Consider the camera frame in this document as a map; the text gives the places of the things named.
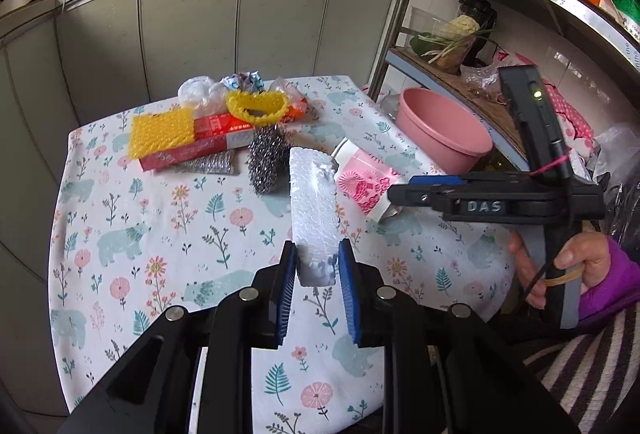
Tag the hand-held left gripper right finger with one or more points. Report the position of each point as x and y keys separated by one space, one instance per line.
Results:
x=348 y=296

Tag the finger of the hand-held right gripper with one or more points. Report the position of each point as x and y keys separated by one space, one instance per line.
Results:
x=437 y=181
x=415 y=196

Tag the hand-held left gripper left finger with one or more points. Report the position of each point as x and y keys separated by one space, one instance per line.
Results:
x=286 y=296

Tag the pink plastic basin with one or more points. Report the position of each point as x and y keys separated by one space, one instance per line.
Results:
x=440 y=134

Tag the white foam block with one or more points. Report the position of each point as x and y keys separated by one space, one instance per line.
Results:
x=312 y=204

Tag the red cardboard box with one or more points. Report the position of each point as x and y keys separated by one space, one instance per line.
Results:
x=220 y=137

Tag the clear plastic bag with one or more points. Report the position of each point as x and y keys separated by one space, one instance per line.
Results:
x=200 y=93

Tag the person's right forearm purple sleeve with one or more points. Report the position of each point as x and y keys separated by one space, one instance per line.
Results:
x=617 y=284

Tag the person's right hand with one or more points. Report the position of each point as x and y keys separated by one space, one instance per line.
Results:
x=590 y=256

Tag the pink floral paper cup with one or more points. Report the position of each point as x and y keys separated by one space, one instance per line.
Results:
x=365 y=179

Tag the pink polka dot cloth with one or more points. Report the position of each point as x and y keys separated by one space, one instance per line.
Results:
x=565 y=114

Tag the printed vegetable bag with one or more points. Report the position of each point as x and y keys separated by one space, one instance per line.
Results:
x=457 y=57

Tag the dark green vegetable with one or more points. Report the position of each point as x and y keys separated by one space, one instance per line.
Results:
x=421 y=47

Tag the container with vegetables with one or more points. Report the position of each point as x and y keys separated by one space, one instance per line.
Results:
x=452 y=45

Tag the steel wool scrubber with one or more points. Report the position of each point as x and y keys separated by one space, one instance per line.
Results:
x=212 y=163
x=267 y=159

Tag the floral bear tablecloth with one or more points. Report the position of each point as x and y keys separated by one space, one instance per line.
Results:
x=165 y=224

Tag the orange snack packet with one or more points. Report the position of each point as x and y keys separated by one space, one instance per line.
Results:
x=295 y=107

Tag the cauliflower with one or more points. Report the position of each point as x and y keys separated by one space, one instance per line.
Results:
x=461 y=25

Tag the clear plastic container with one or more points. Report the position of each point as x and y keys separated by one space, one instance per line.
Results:
x=417 y=22

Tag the black blender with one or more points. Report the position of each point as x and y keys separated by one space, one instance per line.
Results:
x=480 y=9

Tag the person's striped clothing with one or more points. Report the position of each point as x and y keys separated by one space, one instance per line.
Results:
x=595 y=379

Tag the crumpled silver wrapper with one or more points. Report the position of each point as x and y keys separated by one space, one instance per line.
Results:
x=247 y=82

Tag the green and white bag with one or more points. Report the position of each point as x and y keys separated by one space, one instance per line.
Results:
x=620 y=4

